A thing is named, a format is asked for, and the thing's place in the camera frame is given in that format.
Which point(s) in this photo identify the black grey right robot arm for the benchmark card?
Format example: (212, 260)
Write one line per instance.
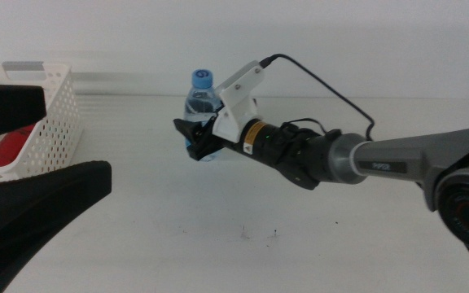
(401, 156)

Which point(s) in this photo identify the clear water bottle blue cap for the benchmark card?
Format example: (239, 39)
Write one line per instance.
(200, 101)

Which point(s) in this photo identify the red cola can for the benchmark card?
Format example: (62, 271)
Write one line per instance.
(8, 148)

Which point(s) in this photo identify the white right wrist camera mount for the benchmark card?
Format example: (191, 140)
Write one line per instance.
(236, 101)

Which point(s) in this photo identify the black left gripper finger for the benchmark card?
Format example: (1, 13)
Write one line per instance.
(2, 110)
(23, 203)

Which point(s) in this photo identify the white perforated plastic basket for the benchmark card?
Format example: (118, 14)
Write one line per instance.
(61, 122)

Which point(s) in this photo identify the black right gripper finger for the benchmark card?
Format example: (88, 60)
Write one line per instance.
(187, 131)

